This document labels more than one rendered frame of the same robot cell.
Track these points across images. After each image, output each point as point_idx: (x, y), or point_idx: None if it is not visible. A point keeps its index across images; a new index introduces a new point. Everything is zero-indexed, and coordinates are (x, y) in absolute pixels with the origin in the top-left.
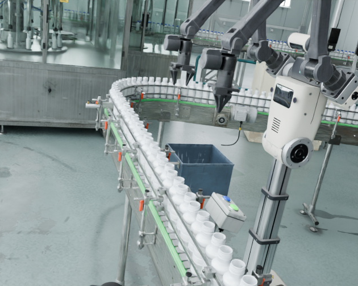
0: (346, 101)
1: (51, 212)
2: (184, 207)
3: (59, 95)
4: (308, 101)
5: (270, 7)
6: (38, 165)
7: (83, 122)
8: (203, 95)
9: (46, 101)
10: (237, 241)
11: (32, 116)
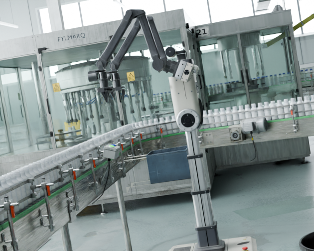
0: (182, 76)
1: (115, 248)
2: None
3: (144, 165)
4: (177, 84)
5: (113, 42)
6: (122, 226)
7: (172, 188)
8: (221, 119)
9: (134, 174)
10: (269, 244)
11: (124, 190)
